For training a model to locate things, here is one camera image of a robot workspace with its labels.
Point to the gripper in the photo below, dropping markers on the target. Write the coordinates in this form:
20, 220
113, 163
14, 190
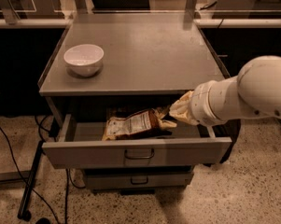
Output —
198, 104

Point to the brown chip bag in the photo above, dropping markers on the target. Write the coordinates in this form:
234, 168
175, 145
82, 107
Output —
142, 124

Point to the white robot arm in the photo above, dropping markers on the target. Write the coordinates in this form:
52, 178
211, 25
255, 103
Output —
255, 93

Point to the grey metal drawer cabinet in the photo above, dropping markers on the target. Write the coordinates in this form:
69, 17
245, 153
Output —
142, 68

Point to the lower grey drawer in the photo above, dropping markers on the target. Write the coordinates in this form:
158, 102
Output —
137, 178

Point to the open top drawer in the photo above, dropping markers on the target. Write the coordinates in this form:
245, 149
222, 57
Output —
81, 146

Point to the white ceramic bowl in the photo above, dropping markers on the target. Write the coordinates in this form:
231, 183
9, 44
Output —
84, 60

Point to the black bar on floor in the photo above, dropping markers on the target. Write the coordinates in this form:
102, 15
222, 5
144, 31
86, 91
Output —
24, 213

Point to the glass barrier with posts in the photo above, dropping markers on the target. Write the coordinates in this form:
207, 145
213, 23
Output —
162, 13

